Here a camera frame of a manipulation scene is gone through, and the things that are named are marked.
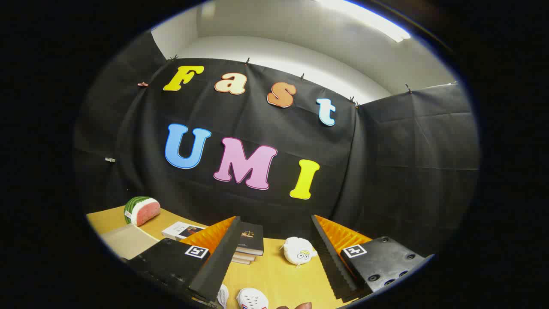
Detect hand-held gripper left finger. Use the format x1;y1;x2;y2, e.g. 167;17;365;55
127;216;242;306

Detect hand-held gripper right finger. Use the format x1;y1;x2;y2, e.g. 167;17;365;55
311;214;434;303

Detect beige fabric storage box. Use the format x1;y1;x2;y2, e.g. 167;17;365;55
101;224;160;260

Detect black cover book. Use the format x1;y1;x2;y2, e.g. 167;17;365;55
236;221;264;256

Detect white plush toy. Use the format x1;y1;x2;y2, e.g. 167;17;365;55
281;237;318;267

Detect white cover book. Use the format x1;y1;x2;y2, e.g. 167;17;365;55
162;221;205;241

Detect watermelon slice plush toy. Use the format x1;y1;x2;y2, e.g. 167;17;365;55
124;197;161;227

